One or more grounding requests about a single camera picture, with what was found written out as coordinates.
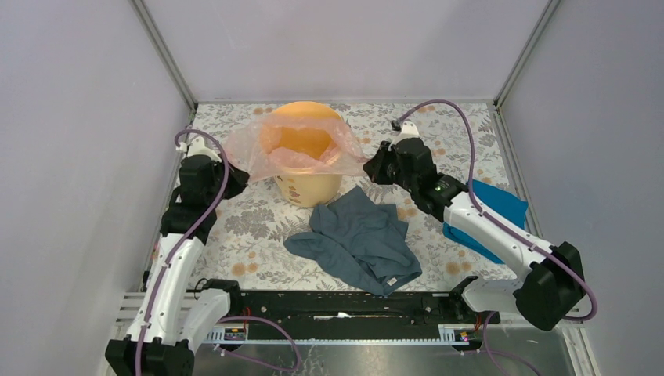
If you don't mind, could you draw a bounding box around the pink plastic trash bag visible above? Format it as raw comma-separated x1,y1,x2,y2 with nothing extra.
223,114,368,182

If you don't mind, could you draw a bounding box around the yellow plastic trash bin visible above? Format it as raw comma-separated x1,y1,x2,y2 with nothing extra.
260,101,342,208

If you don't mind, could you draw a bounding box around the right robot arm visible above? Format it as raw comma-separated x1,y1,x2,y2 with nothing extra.
363,138,588,331

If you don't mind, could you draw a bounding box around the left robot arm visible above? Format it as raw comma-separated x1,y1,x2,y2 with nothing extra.
105,154,250,375

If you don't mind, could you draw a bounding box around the grey-blue crumpled cloth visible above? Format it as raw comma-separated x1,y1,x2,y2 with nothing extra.
284,186,422,296

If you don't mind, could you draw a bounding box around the bright blue cloth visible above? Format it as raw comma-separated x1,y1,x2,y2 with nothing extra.
442,179,529,265

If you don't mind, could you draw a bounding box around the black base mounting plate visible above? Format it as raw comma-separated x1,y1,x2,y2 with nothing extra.
205,291,500,345

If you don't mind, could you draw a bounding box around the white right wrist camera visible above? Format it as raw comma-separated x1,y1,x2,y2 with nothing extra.
391,120,420,146

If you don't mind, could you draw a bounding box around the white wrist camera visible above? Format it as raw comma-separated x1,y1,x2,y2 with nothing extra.
391,120,420,146
175,136,222,163

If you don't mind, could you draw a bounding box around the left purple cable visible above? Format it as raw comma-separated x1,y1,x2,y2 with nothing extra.
133,128,303,376

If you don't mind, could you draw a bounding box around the purple cable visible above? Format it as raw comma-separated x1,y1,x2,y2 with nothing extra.
391,99,600,376
133,128,303,376

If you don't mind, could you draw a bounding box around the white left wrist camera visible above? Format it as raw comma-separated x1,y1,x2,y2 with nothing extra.
175,136,222,163

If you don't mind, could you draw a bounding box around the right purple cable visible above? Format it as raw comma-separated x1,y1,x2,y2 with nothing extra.
391,99,600,376

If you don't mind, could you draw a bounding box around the white slotted cable duct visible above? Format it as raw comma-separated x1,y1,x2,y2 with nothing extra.
202,325,471,347

